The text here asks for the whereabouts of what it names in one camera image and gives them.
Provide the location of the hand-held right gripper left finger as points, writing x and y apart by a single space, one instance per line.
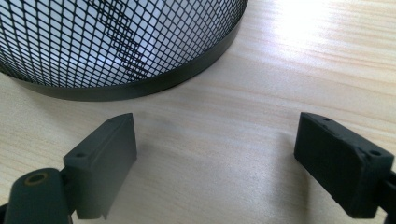
102 161

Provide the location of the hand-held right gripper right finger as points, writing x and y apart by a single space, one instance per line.
339 168

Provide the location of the black mesh trash bin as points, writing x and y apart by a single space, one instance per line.
130 88

